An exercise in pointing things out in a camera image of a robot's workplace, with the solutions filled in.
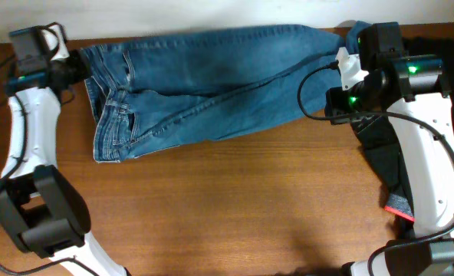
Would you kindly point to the blue denim jeans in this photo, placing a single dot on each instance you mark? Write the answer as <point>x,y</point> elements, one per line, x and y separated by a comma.
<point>156,93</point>

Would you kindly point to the black garment pile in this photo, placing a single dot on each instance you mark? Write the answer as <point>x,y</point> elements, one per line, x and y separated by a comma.
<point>380,144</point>

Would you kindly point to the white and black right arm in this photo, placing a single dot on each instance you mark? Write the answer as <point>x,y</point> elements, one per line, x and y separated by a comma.
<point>400,105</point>

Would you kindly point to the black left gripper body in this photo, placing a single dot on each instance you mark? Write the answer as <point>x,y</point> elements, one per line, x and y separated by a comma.
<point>78,65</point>

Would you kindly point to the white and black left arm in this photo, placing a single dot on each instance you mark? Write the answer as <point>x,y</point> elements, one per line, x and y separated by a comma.
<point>40,211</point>

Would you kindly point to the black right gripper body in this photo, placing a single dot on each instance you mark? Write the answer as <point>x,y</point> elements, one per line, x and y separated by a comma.
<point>349,106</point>

